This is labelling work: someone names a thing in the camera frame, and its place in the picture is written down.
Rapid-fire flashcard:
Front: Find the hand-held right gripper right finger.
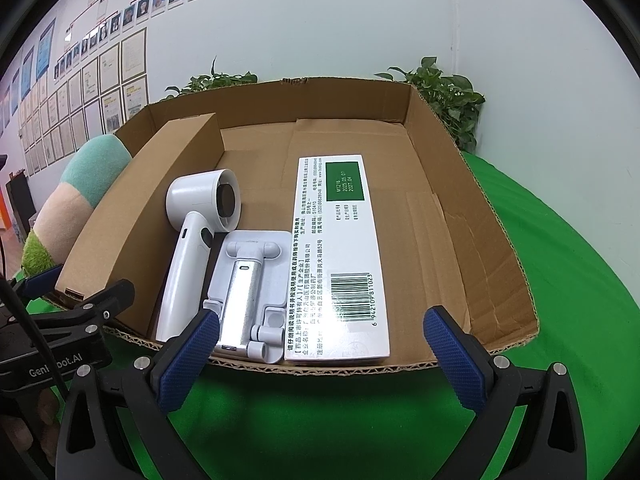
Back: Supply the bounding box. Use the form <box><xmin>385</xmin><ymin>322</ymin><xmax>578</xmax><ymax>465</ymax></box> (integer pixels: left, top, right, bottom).
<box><xmin>422</xmin><ymin>306</ymin><xmax>588</xmax><ymax>480</ymax></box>

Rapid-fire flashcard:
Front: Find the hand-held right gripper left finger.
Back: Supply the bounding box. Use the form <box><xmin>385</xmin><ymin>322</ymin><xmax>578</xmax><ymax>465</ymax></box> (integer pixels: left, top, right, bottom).
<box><xmin>55</xmin><ymin>307</ymin><xmax>241</xmax><ymax>480</ymax></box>

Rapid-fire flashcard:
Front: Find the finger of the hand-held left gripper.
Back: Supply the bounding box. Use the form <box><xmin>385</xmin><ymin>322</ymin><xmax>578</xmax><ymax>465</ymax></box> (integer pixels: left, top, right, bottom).
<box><xmin>10</xmin><ymin>265</ymin><xmax>65</xmax><ymax>301</ymax></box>
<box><xmin>30</xmin><ymin>279</ymin><xmax>137</xmax><ymax>333</ymax></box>

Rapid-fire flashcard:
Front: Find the teal pink green plush toy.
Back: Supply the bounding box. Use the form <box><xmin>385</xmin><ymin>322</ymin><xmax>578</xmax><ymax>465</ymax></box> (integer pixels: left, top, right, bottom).
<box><xmin>21</xmin><ymin>133</ymin><xmax>133</xmax><ymax>278</ymax></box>

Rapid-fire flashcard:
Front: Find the white handheld fan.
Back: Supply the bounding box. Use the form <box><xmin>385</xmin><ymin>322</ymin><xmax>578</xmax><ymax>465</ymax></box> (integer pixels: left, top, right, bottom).
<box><xmin>155</xmin><ymin>169</ymin><xmax>242</xmax><ymax>343</ymax></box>

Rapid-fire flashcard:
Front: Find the white folding phone stand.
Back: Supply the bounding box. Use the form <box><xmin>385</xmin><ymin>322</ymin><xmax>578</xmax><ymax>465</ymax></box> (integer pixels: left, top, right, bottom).
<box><xmin>202</xmin><ymin>230</ymin><xmax>293</xmax><ymax>365</ymax></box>

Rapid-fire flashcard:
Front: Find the white medicine box green label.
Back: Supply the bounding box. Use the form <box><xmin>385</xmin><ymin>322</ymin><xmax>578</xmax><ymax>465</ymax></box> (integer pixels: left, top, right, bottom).
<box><xmin>283</xmin><ymin>154</ymin><xmax>391</xmax><ymax>363</ymax></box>

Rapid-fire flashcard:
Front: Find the shallow cardboard box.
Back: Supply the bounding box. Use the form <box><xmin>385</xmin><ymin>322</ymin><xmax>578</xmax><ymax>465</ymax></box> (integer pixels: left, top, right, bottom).
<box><xmin>42</xmin><ymin>76</ymin><xmax>541</xmax><ymax>376</ymax></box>

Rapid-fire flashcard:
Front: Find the person's left hand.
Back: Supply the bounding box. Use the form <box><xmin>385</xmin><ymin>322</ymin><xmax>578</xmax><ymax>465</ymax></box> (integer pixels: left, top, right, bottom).
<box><xmin>0</xmin><ymin>391</ymin><xmax>66</xmax><ymax>466</ymax></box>

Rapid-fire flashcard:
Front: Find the black cabinet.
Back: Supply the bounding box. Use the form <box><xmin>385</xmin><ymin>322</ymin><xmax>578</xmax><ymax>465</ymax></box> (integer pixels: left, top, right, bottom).
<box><xmin>5</xmin><ymin>177</ymin><xmax>36</xmax><ymax>241</ymax></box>

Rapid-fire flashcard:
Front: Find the green table cloth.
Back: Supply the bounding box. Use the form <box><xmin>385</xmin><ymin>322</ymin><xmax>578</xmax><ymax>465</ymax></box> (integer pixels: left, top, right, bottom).
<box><xmin>7</xmin><ymin>152</ymin><xmax>640</xmax><ymax>480</ymax></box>

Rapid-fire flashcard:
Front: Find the large green potted plant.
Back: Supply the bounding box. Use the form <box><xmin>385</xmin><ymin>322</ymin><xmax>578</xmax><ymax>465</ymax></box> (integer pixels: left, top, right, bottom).
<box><xmin>167</xmin><ymin>57</ymin><xmax>258</xmax><ymax>96</ymax></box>

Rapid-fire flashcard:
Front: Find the small green potted plant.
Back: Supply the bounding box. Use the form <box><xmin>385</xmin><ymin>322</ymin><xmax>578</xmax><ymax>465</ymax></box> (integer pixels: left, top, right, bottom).
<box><xmin>374</xmin><ymin>56</ymin><xmax>486</xmax><ymax>153</ymax></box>

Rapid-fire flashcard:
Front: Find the black cable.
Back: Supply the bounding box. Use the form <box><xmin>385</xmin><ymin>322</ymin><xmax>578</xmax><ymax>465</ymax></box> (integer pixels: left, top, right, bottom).
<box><xmin>0</xmin><ymin>272</ymin><xmax>68</xmax><ymax>393</ymax></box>

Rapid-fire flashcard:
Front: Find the blue wall poster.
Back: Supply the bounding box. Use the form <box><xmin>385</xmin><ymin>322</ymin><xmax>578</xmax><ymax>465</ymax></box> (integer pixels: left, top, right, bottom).
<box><xmin>36</xmin><ymin>19</ymin><xmax>57</xmax><ymax>81</ymax></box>
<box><xmin>20</xmin><ymin>46</ymin><xmax>35</xmax><ymax>100</ymax></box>

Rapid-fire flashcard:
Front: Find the wall of framed documents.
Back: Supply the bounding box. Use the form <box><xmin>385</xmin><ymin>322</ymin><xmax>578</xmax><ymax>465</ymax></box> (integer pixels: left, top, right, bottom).
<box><xmin>0</xmin><ymin>27</ymin><xmax>150</xmax><ymax>176</ymax></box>

